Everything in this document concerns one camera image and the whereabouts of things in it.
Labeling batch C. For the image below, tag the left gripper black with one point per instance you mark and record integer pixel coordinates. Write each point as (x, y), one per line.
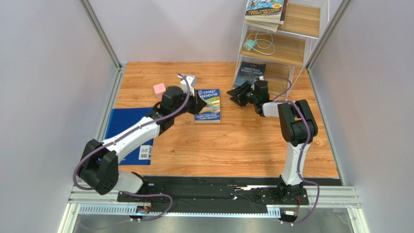
(198, 104)

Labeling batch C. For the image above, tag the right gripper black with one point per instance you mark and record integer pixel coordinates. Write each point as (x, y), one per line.
(244, 95)

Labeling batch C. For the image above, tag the blue 91-storey treehouse book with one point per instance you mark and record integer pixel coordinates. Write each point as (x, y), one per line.
(211, 113)

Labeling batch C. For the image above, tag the nineteen eighty-four book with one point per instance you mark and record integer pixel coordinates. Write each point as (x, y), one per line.
(248, 72)

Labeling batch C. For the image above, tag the orange 78-storey treehouse book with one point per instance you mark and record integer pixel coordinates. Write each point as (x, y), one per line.
(263, 25)

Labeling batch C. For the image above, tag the three days to see book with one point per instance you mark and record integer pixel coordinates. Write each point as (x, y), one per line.
(281, 21)

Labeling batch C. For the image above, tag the black 169-storey treehouse book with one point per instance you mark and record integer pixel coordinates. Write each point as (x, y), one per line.
(267, 9)

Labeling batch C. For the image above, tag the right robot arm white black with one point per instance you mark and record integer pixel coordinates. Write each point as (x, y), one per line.
(297, 124)

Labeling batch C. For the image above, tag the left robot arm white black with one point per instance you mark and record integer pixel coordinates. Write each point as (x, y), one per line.
(98, 168)

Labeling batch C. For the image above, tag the pink cube power adapter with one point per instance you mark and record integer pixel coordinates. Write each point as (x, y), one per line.
(159, 90)

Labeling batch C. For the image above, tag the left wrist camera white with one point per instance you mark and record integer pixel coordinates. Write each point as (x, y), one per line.
(188, 83)

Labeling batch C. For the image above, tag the light blue charger with cable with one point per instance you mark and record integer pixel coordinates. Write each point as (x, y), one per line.
(252, 43)

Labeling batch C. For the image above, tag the white wire wooden shelf rack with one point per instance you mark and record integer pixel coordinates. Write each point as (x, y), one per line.
(304, 24)

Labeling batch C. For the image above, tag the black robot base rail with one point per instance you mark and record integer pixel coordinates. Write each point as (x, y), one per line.
(216, 195)

